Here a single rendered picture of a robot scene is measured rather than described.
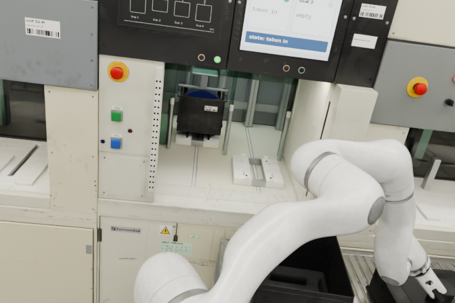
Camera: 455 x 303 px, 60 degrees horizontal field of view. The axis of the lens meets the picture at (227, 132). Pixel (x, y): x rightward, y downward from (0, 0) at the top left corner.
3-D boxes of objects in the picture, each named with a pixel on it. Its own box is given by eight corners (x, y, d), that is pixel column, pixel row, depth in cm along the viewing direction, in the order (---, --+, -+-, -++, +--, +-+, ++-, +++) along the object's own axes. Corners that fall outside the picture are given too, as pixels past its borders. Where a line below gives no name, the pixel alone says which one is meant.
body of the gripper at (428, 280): (435, 268, 108) (452, 292, 112) (417, 244, 118) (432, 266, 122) (411, 282, 110) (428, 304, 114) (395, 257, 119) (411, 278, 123)
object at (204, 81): (172, 138, 191) (177, 74, 178) (175, 122, 210) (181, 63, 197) (222, 143, 193) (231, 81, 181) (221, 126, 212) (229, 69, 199)
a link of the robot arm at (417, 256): (421, 276, 107) (430, 247, 112) (399, 246, 103) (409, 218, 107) (392, 271, 114) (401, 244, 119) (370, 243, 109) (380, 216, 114)
